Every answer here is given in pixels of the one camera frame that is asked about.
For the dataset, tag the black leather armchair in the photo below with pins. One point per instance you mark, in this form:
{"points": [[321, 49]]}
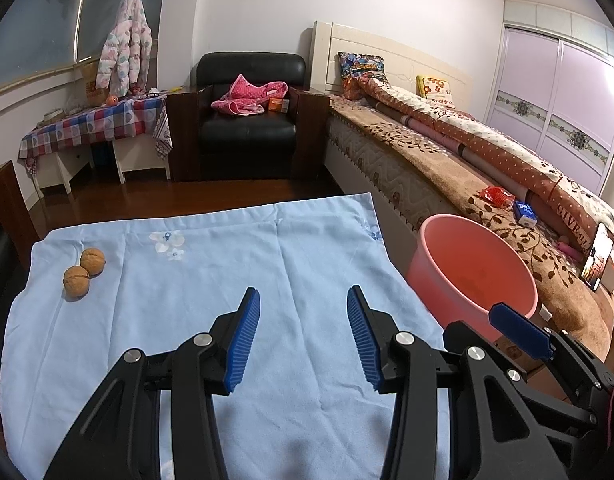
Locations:
{"points": [[247, 135]]}

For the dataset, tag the brown leaf-pattern blanket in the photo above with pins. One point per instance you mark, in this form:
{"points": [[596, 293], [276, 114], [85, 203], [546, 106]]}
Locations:
{"points": [[427, 160]]}

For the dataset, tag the walnut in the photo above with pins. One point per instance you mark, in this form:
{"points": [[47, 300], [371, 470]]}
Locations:
{"points": [[77, 284], [93, 261]]}

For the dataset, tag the blue tissue pack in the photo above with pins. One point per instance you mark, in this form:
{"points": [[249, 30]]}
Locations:
{"points": [[524, 213]]}

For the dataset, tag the yellow flowered pillow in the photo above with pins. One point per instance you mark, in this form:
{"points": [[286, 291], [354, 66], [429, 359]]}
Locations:
{"points": [[437, 91]]}

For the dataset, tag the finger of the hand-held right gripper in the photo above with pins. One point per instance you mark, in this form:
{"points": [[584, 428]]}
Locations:
{"points": [[517, 327], [459, 335]]}

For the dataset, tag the cream bed with headboard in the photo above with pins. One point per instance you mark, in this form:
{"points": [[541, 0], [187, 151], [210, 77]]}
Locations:
{"points": [[387, 45]]}

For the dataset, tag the smartphone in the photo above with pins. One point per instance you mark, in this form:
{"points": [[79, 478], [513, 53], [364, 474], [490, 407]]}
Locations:
{"points": [[597, 257]]}

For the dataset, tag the white wooden table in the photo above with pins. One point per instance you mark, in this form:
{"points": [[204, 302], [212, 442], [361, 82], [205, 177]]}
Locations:
{"points": [[137, 157]]}

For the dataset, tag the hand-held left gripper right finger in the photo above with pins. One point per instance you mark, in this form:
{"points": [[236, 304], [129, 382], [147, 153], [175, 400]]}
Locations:
{"points": [[364, 345]]}

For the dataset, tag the cartoon print pillow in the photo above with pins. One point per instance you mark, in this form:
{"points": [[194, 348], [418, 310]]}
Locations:
{"points": [[362, 66]]}

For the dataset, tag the pink plastic bucket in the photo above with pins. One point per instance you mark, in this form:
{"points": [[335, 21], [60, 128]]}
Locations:
{"points": [[467, 270]]}

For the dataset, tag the black armchair with wooden arm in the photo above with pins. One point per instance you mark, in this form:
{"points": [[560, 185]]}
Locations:
{"points": [[12, 195]]}

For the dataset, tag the lilac sliding-door wardrobe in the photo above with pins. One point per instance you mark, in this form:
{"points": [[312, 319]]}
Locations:
{"points": [[562, 85]]}

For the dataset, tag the polka dot floral quilt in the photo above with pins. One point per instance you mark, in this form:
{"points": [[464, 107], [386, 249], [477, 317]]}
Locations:
{"points": [[487, 140]]}

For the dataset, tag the small orange box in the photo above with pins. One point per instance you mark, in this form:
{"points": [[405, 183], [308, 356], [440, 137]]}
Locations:
{"points": [[278, 104]]}

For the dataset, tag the pink garment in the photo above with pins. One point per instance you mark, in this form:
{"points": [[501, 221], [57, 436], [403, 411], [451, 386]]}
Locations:
{"points": [[242, 92]]}

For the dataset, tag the small cardboard box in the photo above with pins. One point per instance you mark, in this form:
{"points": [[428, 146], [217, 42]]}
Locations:
{"points": [[91, 85]]}

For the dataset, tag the checked tablecloth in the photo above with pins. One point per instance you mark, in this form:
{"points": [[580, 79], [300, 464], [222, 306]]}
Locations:
{"points": [[97, 122]]}

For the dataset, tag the light blue floral cloth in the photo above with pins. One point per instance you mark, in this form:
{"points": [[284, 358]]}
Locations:
{"points": [[287, 270]]}

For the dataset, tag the pastel puffer jacket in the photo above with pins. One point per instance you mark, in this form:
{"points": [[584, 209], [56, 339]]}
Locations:
{"points": [[124, 45]]}

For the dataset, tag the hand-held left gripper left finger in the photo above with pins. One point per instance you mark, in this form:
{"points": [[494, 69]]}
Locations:
{"points": [[242, 345]]}

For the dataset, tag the red snack packet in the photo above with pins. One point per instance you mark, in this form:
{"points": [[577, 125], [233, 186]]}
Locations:
{"points": [[497, 196]]}

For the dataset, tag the large window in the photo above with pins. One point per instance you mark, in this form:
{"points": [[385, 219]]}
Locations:
{"points": [[37, 25]]}

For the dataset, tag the small white object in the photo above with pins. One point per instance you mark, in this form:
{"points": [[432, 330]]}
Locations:
{"points": [[545, 312]]}

